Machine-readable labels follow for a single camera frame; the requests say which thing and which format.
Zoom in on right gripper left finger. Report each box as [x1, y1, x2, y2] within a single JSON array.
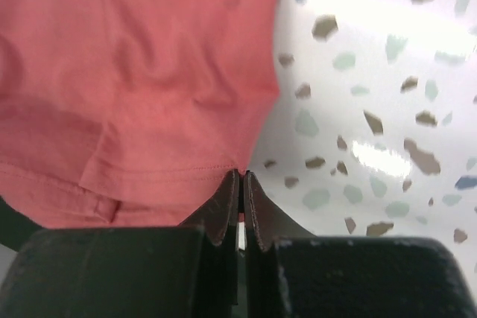
[[180, 170, 241, 247]]

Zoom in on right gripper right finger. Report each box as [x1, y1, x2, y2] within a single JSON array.
[[243, 171, 315, 252]]

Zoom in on salmon pink t shirt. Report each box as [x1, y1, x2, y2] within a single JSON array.
[[1, 0, 279, 228]]

